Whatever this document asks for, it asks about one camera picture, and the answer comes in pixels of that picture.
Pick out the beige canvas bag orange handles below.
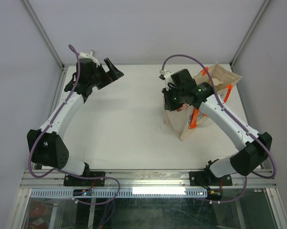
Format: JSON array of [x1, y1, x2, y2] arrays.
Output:
[[164, 62, 242, 141]]

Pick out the purple cable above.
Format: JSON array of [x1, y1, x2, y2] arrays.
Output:
[[28, 44, 121, 206], [163, 54, 277, 205]]

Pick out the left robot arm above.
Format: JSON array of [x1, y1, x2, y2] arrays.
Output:
[[27, 57, 124, 186]]

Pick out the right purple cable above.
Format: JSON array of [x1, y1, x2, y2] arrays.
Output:
[[163, 54, 277, 205]]

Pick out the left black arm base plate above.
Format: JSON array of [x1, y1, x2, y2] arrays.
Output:
[[64, 171, 106, 187]]

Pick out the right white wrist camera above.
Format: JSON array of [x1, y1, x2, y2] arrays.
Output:
[[159, 70, 173, 90]]

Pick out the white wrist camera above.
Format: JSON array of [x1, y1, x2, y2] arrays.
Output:
[[159, 70, 173, 90], [79, 50, 100, 66]]

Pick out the grey slotted cable duct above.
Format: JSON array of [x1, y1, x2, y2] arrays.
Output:
[[31, 187, 207, 198]]

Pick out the black connector box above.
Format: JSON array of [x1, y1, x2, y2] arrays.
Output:
[[206, 190, 223, 201]]

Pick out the aluminium mounting rail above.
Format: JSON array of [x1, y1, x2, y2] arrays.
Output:
[[20, 169, 276, 189]]

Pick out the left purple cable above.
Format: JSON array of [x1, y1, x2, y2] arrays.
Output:
[[28, 44, 121, 206]]

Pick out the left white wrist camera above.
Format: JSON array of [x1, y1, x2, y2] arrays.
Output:
[[79, 50, 100, 66]]

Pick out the green bottle beige cap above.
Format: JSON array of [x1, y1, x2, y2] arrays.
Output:
[[212, 78, 223, 86]]

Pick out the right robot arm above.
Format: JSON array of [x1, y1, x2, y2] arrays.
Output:
[[162, 69, 272, 185]]

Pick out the small electronics board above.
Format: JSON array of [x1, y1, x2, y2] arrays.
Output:
[[73, 189, 94, 197]]

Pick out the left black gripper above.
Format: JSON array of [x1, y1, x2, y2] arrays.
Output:
[[88, 58, 123, 89]]

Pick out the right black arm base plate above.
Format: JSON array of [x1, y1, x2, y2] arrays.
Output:
[[189, 171, 233, 187]]

